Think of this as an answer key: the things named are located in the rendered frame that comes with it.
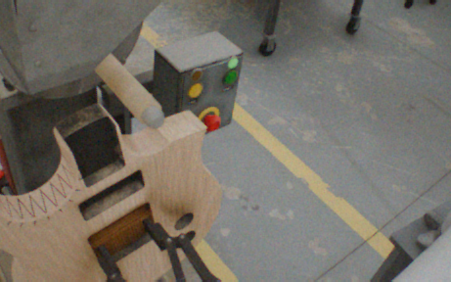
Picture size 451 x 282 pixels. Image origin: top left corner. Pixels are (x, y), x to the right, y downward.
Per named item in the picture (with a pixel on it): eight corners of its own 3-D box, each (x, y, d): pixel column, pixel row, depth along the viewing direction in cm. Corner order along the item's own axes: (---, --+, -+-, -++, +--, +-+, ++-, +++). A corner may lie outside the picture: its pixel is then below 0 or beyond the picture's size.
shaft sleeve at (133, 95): (83, 30, 61) (100, 38, 64) (72, 50, 62) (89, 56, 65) (148, 99, 52) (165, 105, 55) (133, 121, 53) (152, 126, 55)
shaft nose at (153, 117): (149, 103, 52) (161, 107, 54) (138, 119, 53) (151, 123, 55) (157, 113, 51) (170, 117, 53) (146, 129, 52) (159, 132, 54)
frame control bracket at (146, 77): (101, 99, 93) (100, 84, 90) (175, 73, 103) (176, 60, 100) (110, 110, 91) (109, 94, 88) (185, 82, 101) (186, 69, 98)
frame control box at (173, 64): (103, 115, 110) (98, 23, 93) (173, 89, 121) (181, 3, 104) (154, 178, 97) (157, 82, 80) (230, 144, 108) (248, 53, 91)
